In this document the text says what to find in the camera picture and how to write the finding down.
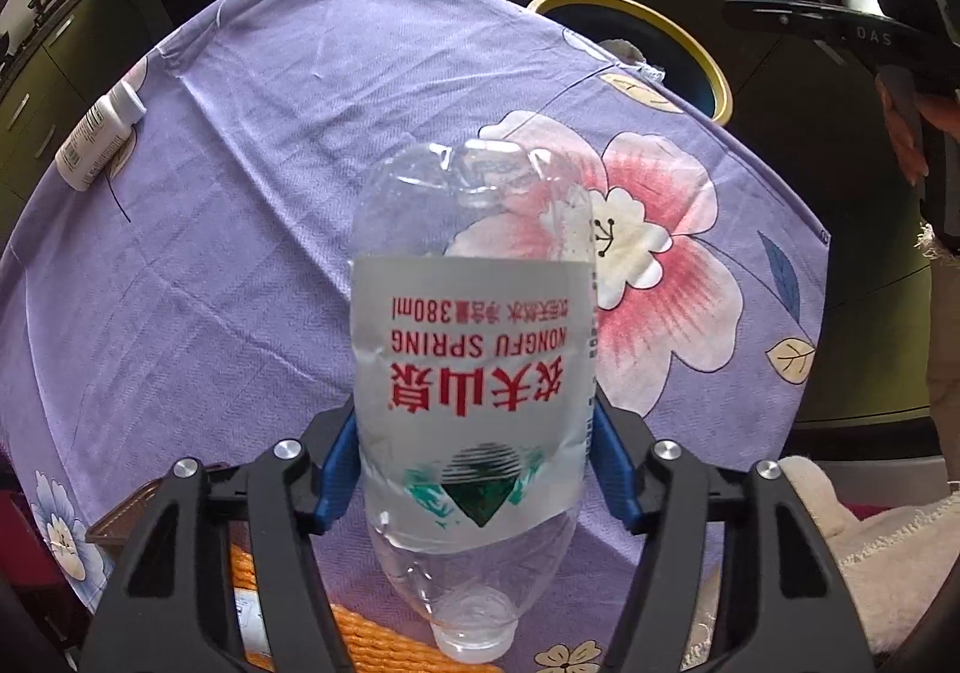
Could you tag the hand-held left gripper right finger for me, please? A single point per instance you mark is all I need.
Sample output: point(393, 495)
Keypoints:
point(615, 474)

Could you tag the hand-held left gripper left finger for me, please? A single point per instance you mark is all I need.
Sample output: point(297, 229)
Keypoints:
point(337, 474)

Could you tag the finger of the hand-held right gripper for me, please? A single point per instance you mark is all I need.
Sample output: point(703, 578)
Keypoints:
point(780, 13)

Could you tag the yellow-rimmed black trash bin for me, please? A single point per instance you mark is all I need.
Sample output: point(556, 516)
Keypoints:
point(667, 36)

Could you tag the white tissue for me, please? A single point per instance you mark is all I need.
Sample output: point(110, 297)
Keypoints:
point(626, 52)

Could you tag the clear plastic water bottle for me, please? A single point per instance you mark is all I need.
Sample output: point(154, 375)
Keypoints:
point(465, 358)

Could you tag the person's right hand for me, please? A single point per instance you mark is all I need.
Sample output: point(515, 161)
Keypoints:
point(900, 133)

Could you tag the orange woven mat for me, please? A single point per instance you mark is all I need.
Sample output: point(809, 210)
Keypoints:
point(367, 635)

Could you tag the brown flat packet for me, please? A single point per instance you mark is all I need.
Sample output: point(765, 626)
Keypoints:
point(120, 515)

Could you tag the purple floral tablecloth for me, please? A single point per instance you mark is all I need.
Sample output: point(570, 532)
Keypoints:
point(262, 230)

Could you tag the white fuzzy cloth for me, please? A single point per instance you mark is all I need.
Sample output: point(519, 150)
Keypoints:
point(885, 568)

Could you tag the white pill bottle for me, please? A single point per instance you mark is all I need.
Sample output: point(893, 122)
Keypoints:
point(94, 141)

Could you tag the green lower cabinets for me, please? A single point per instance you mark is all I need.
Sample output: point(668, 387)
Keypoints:
point(67, 43)

